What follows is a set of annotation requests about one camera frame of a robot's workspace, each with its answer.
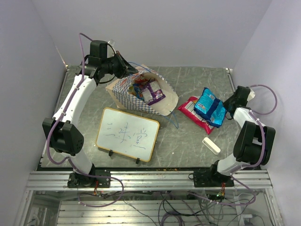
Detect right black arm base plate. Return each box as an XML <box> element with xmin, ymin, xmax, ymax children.
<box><xmin>188</xmin><ymin>168</ymin><xmax>234</xmax><ymax>188</ymax></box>

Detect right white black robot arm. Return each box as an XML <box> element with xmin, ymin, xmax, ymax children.
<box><xmin>207</xmin><ymin>84</ymin><xmax>277</xmax><ymax>186</ymax></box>

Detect white whiteboard eraser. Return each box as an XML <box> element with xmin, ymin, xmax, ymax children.
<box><xmin>202</xmin><ymin>137</ymin><xmax>221</xmax><ymax>155</ymax></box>

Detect blue checkered paper bag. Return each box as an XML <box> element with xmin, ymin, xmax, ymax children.
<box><xmin>105</xmin><ymin>64</ymin><xmax>179</xmax><ymax>128</ymax></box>

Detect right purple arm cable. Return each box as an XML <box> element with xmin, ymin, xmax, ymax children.
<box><xmin>206</xmin><ymin>84</ymin><xmax>278</xmax><ymax>207</ymax></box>

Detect teal snack packet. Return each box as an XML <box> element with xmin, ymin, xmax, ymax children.
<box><xmin>194</xmin><ymin>88</ymin><xmax>227</xmax><ymax>128</ymax></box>

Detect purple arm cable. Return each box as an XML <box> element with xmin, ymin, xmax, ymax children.
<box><xmin>46</xmin><ymin>32</ymin><xmax>125</xmax><ymax>208</ymax></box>
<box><xmin>206</xmin><ymin>84</ymin><xmax>278</xmax><ymax>207</ymax></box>

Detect aluminium extrusion rail frame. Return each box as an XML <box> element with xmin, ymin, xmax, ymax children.
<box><xmin>25</xmin><ymin>170</ymin><xmax>273</xmax><ymax>192</ymax></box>

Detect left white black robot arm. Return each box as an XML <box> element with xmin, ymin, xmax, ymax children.
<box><xmin>42</xmin><ymin>40</ymin><xmax>138</xmax><ymax>187</ymax></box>

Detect colourful small snack packet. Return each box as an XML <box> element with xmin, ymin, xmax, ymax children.
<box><xmin>128</xmin><ymin>79</ymin><xmax>147</xmax><ymax>101</ymax></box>

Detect pink snack packet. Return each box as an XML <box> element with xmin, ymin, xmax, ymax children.
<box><xmin>177</xmin><ymin>96</ymin><xmax>214</xmax><ymax>135</ymax></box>

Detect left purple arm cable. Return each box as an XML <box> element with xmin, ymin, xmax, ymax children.
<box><xmin>46</xmin><ymin>32</ymin><xmax>125</xmax><ymax>208</ymax></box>

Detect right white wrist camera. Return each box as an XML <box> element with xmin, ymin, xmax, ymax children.
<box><xmin>247</xmin><ymin>89</ymin><xmax>255</xmax><ymax>102</ymax></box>

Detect tangled floor cables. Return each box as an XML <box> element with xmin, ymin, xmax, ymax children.
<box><xmin>77</xmin><ymin>189</ymin><xmax>264</xmax><ymax>226</ymax></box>

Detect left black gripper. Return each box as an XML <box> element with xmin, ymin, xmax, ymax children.
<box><xmin>103</xmin><ymin>51</ymin><xmax>139</xmax><ymax>79</ymax></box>

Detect purple snack packet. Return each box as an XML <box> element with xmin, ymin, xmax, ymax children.
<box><xmin>142</xmin><ymin>80</ymin><xmax>166</xmax><ymax>106</ymax></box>

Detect small whiteboard with yellow frame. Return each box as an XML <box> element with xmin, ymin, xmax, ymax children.
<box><xmin>95</xmin><ymin>107</ymin><xmax>160</xmax><ymax>162</ymax></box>

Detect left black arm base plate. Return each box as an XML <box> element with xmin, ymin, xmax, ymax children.
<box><xmin>67</xmin><ymin>169</ymin><xmax>111</xmax><ymax>188</ymax></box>

